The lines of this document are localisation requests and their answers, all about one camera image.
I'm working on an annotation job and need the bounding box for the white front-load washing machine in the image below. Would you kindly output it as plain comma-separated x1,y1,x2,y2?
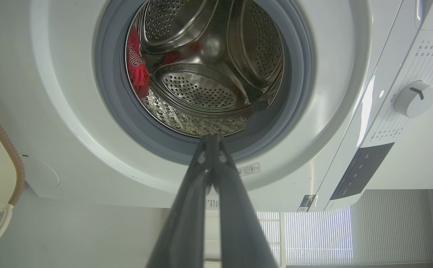
28,0,433,213

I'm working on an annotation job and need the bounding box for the white pleated window blind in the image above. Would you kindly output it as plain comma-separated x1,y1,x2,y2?
256,189,433,267

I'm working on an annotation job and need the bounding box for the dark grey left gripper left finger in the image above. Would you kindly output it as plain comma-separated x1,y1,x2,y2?
146,135,214,268

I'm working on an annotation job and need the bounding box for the stainless steel washing machine drum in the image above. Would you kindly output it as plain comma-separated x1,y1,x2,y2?
125,0,285,137

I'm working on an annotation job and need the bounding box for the grey warning sticker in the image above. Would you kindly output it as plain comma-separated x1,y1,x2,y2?
237,163,260,177

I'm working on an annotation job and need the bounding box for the dark grey touch control panel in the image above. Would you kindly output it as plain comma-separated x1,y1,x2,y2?
330,143,395,201

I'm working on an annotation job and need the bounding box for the white round control knob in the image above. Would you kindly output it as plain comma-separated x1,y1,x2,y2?
394,81,433,118

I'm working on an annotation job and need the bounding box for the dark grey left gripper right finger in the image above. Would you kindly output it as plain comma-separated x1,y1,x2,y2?
213,135,279,268

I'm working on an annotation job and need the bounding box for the grey rubber door gasket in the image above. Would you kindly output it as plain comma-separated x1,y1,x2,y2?
94,0,316,165

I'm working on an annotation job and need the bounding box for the black QR code sticker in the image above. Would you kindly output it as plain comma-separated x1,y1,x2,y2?
297,195,316,213

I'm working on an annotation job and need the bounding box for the round white filter cover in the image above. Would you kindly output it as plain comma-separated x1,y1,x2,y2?
20,154,60,188

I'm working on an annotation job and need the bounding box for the red garment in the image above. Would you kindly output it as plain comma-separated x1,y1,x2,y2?
126,26,151,99

